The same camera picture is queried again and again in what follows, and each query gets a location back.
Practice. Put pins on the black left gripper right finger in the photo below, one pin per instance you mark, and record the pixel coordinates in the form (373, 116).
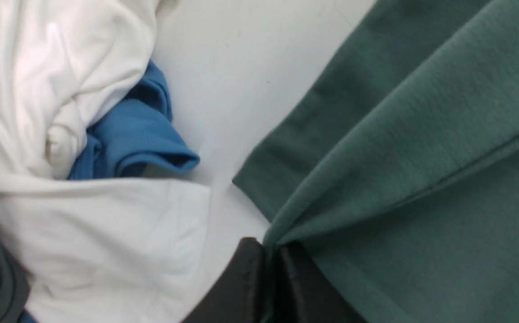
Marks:
(304, 295)

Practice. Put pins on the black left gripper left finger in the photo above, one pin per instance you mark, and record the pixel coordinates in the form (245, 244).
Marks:
(236, 297)

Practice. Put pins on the blue crumpled garment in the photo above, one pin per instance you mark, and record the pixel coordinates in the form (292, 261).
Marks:
(107, 246)

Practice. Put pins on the green long-sleeve top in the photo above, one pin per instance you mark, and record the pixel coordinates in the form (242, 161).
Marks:
(399, 169)

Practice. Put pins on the white crumpled garment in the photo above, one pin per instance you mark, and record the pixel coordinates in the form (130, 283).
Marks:
(64, 64)

